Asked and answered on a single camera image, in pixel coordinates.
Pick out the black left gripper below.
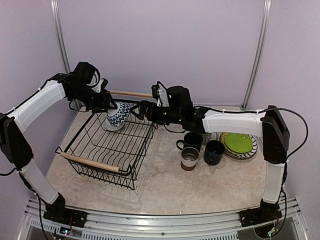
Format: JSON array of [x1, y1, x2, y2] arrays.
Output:
[[70, 84, 117, 113]]

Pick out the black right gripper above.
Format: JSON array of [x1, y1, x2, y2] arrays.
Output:
[[129, 99, 183, 125]]

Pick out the blue white patterned bowl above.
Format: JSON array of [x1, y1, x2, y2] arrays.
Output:
[[105, 102, 130, 131]]

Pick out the dark green mug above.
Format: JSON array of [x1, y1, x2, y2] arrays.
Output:
[[176, 132, 203, 152]]

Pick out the brown white small cup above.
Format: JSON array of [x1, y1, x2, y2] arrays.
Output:
[[180, 147, 200, 171]]

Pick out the white floral patterned mug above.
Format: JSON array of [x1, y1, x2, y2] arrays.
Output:
[[201, 132, 218, 145]]

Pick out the dark blue cup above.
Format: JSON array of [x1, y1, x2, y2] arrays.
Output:
[[203, 140, 225, 166]]

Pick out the woven bamboo tray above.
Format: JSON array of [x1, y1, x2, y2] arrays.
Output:
[[220, 132, 256, 157]]

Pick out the green plastic plate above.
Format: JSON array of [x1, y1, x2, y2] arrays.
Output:
[[224, 133, 253, 154]]

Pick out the grey reindeer snowflake plate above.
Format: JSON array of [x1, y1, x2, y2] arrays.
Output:
[[219, 132, 258, 161]]

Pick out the white black striped plate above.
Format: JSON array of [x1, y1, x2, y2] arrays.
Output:
[[219, 131, 258, 159]]

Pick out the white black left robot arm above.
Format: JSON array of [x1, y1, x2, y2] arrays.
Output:
[[0, 61, 116, 223]]

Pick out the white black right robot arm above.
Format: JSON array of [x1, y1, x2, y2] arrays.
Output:
[[134, 85, 290, 222]]

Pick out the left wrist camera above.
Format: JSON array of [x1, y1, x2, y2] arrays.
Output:
[[92, 78, 109, 93]]

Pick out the black wire dish rack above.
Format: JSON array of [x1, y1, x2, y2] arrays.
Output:
[[55, 99, 158, 190]]

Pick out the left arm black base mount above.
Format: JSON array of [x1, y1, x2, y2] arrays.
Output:
[[43, 208, 88, 228]]

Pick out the aluminium front frame rail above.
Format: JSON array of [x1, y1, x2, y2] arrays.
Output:
[[18, 203, 308, 240]]

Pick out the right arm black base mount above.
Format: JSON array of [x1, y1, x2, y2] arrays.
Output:
[[238, 207, 283, 227]]

